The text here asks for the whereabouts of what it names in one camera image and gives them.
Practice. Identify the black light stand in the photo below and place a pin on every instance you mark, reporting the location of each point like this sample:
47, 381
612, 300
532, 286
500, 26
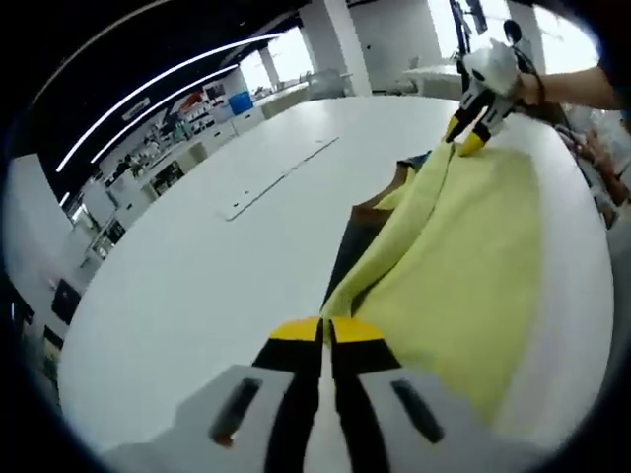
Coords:
461, 29

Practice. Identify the white flat table panel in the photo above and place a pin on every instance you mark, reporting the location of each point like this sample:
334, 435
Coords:
281, 177

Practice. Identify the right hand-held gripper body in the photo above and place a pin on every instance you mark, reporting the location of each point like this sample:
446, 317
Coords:
495, 69

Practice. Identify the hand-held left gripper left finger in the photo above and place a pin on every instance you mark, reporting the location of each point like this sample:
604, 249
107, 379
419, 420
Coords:
241, 419

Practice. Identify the person's right hand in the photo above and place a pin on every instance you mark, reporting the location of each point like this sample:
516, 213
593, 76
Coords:
530, 89

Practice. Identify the black cabinet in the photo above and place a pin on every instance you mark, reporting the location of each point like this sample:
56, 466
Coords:
65, 301

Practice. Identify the red black wall poster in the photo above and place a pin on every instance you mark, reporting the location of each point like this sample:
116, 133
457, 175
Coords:
202, 96

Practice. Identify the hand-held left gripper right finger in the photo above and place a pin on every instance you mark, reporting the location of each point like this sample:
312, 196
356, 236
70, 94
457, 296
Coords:
409, 424

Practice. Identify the white side table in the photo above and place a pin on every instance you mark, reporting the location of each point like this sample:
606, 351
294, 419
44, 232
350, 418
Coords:
429, 74

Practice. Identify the long curved ceiling light strip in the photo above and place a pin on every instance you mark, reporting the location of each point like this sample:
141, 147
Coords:
162, 84

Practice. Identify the short curved ceiling light strip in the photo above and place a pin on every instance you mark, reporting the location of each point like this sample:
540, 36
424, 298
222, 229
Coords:
162, 106

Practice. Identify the white counter cabinets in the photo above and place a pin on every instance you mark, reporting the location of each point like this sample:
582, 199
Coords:
187, 148

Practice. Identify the yellow blue grey garment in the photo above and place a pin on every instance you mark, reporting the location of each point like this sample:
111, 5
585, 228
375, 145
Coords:
468, 276

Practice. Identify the blue storage box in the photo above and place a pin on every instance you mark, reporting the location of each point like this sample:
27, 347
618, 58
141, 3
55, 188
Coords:
241, 102

